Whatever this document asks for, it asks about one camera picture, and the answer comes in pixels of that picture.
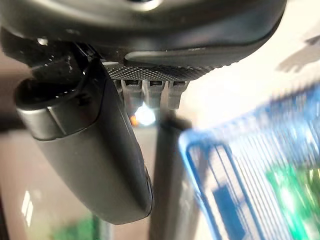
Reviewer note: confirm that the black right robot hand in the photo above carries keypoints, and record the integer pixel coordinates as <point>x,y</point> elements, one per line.
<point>95,150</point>

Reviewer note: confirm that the blue plastic shopping basket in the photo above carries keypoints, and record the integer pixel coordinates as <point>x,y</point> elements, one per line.
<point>200,150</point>

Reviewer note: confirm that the green Sprite bottle yellow cap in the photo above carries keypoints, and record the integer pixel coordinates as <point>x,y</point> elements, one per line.
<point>75,230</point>
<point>287,200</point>

